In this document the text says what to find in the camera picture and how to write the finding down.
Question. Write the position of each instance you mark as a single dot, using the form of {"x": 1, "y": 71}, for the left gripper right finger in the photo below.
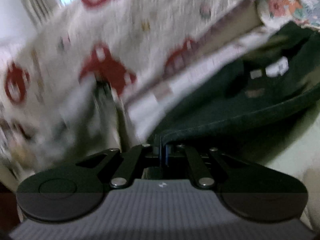
{"x": 201, "y": 166}

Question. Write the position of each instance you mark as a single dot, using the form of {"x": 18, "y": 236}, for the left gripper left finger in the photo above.
{"x": 119, "y": 169}

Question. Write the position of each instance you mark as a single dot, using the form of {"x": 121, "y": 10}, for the dark denim jeans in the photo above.
{"x": 251, "y": 102}

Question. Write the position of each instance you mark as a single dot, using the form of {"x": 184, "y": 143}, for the folded grey clothes stack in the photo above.
{"x": 84, "y": 124}

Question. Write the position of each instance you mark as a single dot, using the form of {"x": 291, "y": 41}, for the beige fleece blanket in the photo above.
{"x": 298, "y": 155}

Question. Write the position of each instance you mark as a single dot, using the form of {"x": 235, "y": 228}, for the white bear print quilt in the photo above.
{"x": 131, "y": 44}

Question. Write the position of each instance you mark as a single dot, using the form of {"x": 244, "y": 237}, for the floral pastel quilt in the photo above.
{"x": 276, "y": 13}

